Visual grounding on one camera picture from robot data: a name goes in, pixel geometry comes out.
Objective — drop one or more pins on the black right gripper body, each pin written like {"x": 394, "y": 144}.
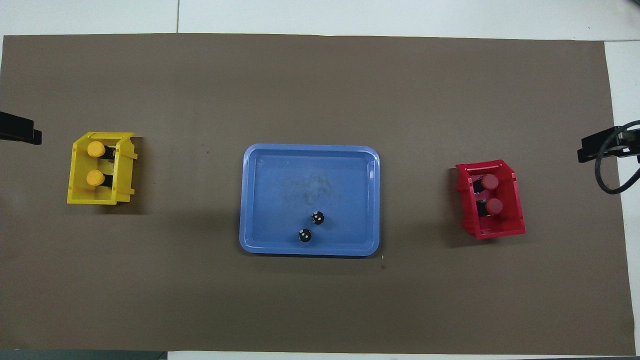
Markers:
{"x": 607, "y": 142}

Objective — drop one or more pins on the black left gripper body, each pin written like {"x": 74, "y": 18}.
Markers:
{"x": 17, "y": 128}

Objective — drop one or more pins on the yellow push button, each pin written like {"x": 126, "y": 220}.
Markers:
{"x": 94, "y": 178}
{"x": 95, "y": 149}

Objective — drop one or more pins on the red push button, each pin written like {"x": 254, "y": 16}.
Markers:
{"x": 490, "y": 181}
{"x": 494, "y": 206}

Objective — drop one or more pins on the blue plastic tray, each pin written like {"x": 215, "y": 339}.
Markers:
{"x": 280, "y": 200}

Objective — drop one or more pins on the yellow plastic parts bin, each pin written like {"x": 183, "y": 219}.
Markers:
{"x": 75, "y": 192}

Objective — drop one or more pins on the red plastic parts bin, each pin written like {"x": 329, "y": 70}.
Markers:
{"x": 515, "y": 222}

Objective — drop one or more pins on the brown paper table mat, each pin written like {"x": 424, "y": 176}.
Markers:
{"x": 320, "y": 75}

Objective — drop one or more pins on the small black cylinder capacitor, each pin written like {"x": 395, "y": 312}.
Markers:
{"x": 305, "y": 235}
{"x": 318, "y": 218}

